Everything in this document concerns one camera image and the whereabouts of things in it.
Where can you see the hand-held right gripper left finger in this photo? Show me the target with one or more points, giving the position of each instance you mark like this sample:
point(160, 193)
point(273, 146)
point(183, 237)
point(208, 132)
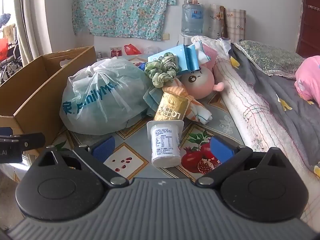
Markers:
point(103, 146)

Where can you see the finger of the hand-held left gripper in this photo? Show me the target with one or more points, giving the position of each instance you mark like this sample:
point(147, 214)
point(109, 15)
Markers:
point(6, 131)
point(27, 141)

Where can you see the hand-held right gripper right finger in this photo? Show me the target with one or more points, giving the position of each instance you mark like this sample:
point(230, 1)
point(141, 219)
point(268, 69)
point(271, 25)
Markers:
point(221, 148)

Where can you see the brown cardboard box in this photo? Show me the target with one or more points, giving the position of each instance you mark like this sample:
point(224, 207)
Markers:
point(37, 100)

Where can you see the white printed plastic bag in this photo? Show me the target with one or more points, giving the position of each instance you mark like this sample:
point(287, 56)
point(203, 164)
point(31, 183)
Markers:
point(100, 97)

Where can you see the white yogurt cup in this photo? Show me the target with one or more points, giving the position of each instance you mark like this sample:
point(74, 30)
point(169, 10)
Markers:
point(165, 145)

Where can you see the gold snack packet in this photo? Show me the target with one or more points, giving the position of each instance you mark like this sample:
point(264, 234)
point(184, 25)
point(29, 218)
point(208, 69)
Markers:
point(172, 107)

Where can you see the light blue towel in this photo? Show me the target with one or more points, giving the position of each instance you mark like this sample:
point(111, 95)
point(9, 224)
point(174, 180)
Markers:
point(151, 97)

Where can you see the pink plush toy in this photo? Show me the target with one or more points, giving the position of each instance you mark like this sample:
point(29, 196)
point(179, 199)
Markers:
point(200, 82)

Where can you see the green floral scrunchie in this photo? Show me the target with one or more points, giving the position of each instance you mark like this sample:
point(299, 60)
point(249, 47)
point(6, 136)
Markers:
point(162, 72)

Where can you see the pink cloth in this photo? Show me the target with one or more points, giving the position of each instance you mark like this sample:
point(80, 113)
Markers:
point(211, 53)

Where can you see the blue wet wipes pack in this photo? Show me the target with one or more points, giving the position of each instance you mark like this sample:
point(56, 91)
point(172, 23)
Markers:
point(185, 57)

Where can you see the fruit printed tablecloth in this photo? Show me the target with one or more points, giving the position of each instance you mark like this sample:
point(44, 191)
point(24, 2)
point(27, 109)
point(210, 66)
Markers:
point(140, 160)

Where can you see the white rolled blanket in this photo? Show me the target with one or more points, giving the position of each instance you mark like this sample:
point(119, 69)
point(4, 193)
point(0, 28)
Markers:
point(240, 100)

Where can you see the black wheelchair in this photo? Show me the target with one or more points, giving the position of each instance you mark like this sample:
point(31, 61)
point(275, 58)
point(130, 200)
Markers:
point(11, 67)

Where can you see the grey blanket with yellow ducks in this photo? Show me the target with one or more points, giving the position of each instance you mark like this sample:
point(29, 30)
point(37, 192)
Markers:
point(287, 120)

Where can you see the red hanging bag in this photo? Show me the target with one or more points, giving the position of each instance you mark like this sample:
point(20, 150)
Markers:
point(3, 48)

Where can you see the red snack packet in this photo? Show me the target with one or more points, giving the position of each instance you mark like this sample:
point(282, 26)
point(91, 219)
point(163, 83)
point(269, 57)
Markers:
point(116, 52)

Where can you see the yellow hanging towel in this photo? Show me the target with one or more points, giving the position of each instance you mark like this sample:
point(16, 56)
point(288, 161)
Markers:
point(8, 32)

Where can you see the red plastic bag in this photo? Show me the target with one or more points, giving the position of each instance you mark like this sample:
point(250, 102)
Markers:
point(132, 50)

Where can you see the green leaf print pillow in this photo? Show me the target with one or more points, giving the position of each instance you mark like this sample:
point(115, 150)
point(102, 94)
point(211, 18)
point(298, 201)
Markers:
point(272, 57)

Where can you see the clear plastic bag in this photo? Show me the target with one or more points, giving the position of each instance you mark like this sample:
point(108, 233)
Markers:
point(153, 50)

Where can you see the pink printed pillow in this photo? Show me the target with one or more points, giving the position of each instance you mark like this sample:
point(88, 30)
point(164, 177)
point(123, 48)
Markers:
point(308, 80)

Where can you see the dark blue umbrella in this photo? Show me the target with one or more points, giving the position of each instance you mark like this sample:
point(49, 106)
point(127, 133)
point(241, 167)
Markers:
point(5, 18)

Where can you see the white water dispenser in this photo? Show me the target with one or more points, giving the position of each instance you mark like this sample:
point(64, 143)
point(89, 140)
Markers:
point(186, 40)

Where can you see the beige curtain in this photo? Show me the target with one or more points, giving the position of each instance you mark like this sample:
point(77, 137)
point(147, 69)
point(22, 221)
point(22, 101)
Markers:
point(32, 17)

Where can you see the plaid patterned board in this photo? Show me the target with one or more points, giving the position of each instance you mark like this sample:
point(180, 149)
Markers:
point(236, 25)

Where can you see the floral patterned board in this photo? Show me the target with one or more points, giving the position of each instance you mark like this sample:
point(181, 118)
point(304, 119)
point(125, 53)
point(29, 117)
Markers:
point(216, 22)

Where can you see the clear blue water jug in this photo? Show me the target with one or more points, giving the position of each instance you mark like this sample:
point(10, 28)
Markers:
point(192, 22)

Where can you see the brown wooden wardrobe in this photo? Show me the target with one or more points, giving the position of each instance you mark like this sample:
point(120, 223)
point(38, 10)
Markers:
point(310, 17)

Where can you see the yellowed wall socket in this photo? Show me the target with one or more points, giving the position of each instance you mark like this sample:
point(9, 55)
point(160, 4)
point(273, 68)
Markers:
point(166, 36)

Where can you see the teal floral wall cloth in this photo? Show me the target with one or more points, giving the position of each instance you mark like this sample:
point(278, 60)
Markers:
point(120, 7)

